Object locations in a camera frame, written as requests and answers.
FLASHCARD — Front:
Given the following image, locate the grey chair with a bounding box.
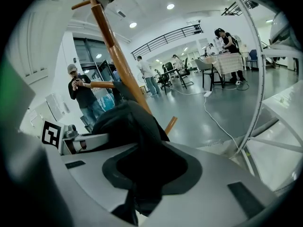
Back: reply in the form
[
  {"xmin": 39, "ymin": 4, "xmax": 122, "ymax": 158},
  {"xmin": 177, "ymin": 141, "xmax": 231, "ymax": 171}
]
[{"xmin": 194, "ymin": 58, "xmax": 224, "ymax": 91}]

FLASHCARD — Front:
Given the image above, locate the white board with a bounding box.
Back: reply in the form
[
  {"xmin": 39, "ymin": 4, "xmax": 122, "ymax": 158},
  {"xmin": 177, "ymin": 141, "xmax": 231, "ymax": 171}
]
[{"xmin": 45, "ymin": 93, "xmax": 71, "ymax": 122}]

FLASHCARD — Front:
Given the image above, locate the blue chair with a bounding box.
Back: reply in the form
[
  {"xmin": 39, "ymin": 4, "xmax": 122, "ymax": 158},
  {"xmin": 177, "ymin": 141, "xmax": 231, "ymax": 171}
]
[{"xmin": 245, "ymin": 49, "xmax": 259, "ymax": 71}]

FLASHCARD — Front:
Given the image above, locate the black framed glass door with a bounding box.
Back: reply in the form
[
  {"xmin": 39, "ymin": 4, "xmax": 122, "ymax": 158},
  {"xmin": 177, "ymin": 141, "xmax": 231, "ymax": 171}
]
[{"xmin": 72, "ymin": 37, "xmax": 117, "ymax": 83}]

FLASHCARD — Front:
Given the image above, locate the blue patterned bag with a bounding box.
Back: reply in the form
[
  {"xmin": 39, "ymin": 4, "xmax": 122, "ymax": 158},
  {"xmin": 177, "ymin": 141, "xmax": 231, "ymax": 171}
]
[{"xmin": 96, "ymin": 93, "xmax": 116, "ymax": 111}]

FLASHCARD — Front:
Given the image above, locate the black office chair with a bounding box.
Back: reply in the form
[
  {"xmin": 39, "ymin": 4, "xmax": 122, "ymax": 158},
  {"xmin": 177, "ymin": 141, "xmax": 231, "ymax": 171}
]
[
  {"xmin": 178, "ymin": 57, "xmax": 195, "ymax": 90},
  {"xmin": 154, "ymin": 68, "xmax": 173, "ymax": 90}
]

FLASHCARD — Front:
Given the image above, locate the wooden coat rack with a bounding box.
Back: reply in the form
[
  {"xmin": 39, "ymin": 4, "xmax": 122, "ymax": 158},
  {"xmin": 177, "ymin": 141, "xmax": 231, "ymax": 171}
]
[{"xmin": 71, "ymin": 0, "xmax": 178, "ymax": 136}]

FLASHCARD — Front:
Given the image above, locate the white ring frame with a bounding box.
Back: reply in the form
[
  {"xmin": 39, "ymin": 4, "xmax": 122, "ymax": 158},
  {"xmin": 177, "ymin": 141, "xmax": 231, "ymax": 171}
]
[{"xmin": 221, "ymin": 0, "xmax": 266, "ymax": 156}]

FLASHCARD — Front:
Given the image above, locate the black balcony railing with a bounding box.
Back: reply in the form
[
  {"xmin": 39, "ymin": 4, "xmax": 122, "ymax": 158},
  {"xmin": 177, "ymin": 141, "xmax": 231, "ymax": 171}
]
[{"xmin": 130, "ymin": 23, "xmax": 205, "ymax": 61}]

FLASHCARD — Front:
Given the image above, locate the table with checked cloth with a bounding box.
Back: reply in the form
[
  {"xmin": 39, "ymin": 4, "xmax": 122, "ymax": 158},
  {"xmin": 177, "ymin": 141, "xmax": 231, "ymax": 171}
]
[{"xmin": 203, "ymin": 52, "xmax": 245, "ymax": 90}]

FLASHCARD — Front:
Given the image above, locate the white power cable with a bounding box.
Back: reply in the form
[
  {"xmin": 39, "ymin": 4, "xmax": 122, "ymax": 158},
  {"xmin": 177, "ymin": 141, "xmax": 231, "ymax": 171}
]
[{"xmin": 203, "ymin": 96, "xmax": 241, "ymax": 154}]

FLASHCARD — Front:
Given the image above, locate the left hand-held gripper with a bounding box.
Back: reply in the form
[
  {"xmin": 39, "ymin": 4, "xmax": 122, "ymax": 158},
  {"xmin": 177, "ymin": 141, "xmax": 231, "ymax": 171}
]
[{"xmin": 41, "ymin": 120, "xmax": 110, "ymax": 156}]

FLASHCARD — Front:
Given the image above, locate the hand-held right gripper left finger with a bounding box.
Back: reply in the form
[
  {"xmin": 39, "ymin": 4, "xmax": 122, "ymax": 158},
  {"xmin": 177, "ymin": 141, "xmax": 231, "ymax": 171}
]
[{"xmin": 61, "ymin": 143, "xmax": 139, "ymax": 214}]

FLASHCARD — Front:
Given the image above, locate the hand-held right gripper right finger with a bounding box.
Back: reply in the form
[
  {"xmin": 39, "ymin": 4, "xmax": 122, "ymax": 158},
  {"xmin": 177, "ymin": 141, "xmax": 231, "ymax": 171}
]
[{"xmin": 141, "ymin": 141, "xmax": 278, "ymax": 227}]

